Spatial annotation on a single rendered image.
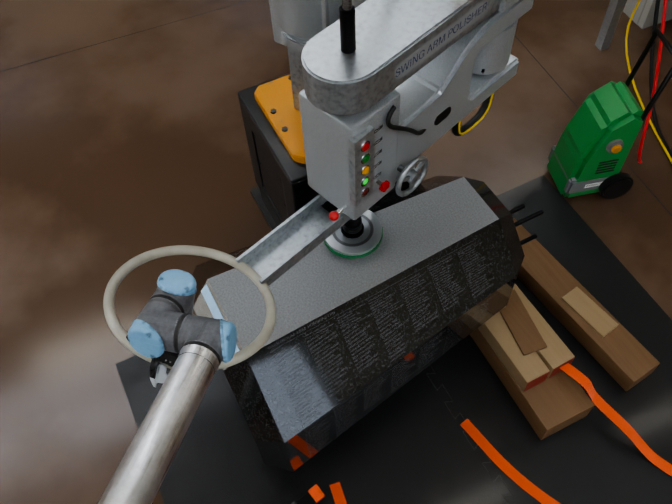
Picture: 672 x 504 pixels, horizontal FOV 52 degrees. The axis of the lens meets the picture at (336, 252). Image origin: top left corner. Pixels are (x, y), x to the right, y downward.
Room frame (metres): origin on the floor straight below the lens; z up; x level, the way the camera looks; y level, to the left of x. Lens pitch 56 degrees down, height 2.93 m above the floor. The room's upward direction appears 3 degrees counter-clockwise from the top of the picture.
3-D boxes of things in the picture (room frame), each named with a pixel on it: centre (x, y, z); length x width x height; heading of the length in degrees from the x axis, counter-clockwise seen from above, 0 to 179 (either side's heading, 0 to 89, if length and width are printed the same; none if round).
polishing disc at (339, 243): (1.45, -0.06, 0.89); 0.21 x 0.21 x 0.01
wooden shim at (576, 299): (1.45, -1.13, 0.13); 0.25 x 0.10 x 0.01; 33
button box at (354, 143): (1.31, -0.09, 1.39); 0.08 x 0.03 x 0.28; 132
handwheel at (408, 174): (1.44, -0.23, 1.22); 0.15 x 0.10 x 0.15; 132
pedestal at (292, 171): (2.21, 0.01, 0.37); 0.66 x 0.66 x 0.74; 24
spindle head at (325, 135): (1.50, -0.12, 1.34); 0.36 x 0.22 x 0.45; 132
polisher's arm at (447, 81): (1.70, -0.36, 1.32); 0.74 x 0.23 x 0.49; 132
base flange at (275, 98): (2.21, 0.01, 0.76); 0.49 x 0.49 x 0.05; 24
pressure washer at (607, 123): (2.33, -1.36, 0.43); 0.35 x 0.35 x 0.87; 9
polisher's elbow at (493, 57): (1.89, -0.55, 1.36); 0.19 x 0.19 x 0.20
